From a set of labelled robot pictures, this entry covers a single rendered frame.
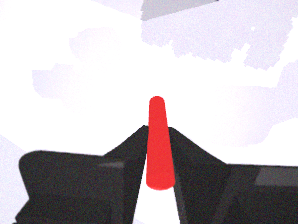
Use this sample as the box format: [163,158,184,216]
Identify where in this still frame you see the red peg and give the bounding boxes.
[146,96,175,191]

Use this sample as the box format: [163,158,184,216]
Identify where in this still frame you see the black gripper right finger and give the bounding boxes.
[168,127,298,224]

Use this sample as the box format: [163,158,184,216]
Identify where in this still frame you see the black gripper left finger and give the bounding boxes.
[18,125,149,224]

